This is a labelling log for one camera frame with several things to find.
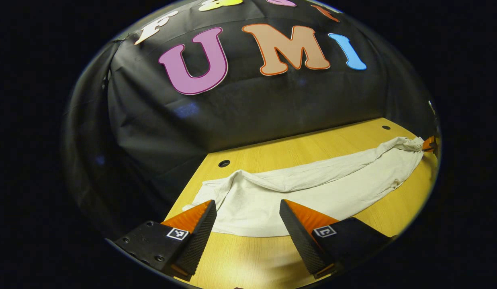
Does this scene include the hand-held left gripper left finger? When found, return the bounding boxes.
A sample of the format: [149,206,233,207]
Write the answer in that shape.
[106,199,218,281]

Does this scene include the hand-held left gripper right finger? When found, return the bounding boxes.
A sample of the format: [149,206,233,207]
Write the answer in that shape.
[279,198,394,280]

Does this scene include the black backdrop cloth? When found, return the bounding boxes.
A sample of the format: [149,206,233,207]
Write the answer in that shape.
[63,0,438,241]

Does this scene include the cream white jeans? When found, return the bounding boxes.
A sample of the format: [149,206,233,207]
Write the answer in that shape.
[182,136,425,237]

